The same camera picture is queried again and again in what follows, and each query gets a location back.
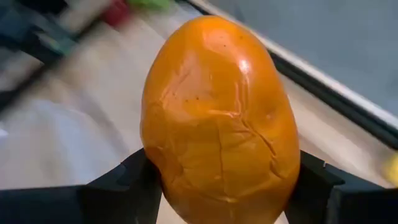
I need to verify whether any yellow lemon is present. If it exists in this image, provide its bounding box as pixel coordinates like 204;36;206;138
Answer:
382;154;398;189

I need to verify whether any red apple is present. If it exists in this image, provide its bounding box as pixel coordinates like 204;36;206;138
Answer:
101;0;132;27

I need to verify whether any green cucumber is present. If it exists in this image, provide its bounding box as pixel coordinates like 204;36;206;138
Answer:
126;0;171;10

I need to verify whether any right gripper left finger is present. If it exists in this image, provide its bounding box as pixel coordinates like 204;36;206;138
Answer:
0;148;163;224

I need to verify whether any orange mango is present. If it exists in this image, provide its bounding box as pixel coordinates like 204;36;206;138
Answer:
139;14;302;224

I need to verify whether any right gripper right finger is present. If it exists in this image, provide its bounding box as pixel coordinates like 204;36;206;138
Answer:
284;151;398;224

